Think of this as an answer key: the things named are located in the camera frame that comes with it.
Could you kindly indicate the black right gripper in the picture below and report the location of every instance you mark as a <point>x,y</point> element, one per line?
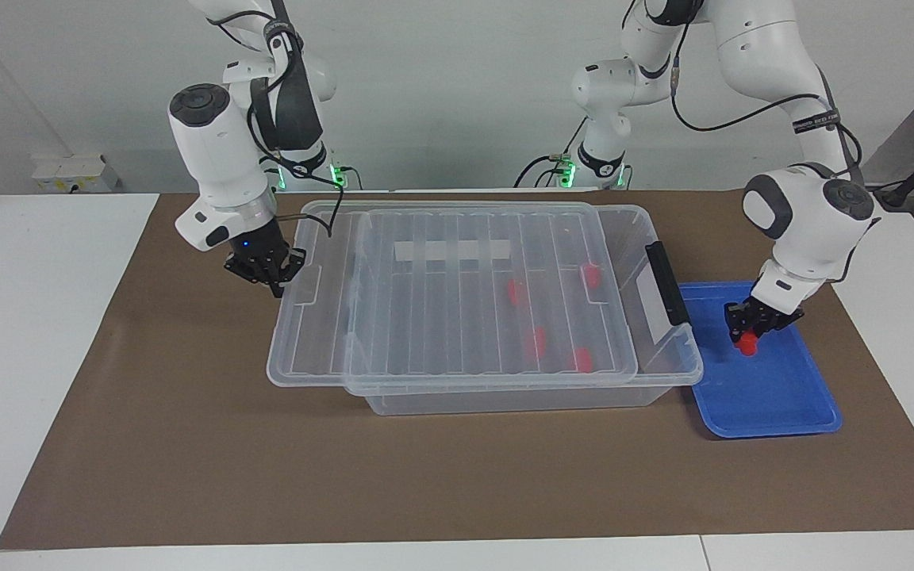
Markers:
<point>259,254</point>

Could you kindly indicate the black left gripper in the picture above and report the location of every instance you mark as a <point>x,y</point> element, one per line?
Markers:
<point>774,311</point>

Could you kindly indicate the red block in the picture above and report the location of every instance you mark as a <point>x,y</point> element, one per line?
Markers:
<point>536,342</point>
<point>581,359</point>
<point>591,275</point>
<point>747,344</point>
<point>514,292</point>

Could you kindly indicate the clear ribbed plastic lid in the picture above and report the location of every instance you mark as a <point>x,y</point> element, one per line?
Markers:
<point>425,333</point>

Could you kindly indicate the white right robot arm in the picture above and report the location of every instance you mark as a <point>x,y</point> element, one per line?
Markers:
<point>219,159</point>

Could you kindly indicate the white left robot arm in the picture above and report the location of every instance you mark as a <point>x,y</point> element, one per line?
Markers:
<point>806,214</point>

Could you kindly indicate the blue plastic tray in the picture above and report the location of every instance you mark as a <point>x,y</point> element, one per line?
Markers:
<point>774,388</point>

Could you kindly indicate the clear plastic storage box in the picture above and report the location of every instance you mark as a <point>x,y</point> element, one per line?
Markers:
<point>505,403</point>

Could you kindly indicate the brown table mat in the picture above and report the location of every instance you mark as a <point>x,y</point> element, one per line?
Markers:
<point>187,436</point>

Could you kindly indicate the white power strip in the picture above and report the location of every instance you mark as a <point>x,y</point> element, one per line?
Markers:
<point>68,170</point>

